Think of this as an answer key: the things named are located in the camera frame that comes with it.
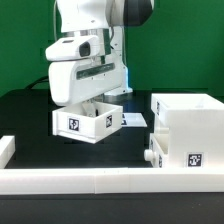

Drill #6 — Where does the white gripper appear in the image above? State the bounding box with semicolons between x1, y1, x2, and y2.
49;58;127;117

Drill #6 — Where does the white drawer tray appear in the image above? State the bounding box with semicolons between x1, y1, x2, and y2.
144;133;169;168
52;102;123;144

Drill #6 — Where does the white front drawer tray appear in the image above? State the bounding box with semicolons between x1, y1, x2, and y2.
144;133;169;168

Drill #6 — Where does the white drawer cabinet box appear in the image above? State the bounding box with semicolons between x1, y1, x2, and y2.
151;93;224;168

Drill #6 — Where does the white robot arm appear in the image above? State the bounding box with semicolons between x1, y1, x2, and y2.
45;0;154;111

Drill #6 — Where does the white fiducial marker sheet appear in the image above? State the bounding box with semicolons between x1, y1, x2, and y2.
122;113;147;127

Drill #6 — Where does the black cable bundle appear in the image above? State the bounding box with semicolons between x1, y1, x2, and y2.
25;75;50;90

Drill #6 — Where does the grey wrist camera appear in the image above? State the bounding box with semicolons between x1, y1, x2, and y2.
45;35;100;61

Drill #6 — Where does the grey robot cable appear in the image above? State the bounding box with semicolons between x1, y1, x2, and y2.
52;0;61;41

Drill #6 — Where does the white U-shaped fence wall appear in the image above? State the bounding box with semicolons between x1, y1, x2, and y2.
0;136;224;195

